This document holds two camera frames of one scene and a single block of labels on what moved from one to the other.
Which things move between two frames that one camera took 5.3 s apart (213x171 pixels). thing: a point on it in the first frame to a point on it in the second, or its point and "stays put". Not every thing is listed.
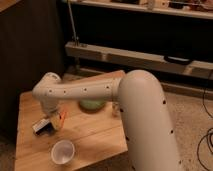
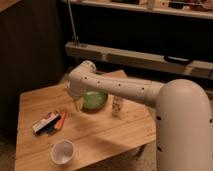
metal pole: (76, 39) stays put
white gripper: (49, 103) to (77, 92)
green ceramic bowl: (91, 105) stays put
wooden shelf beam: (125, 56) stays put
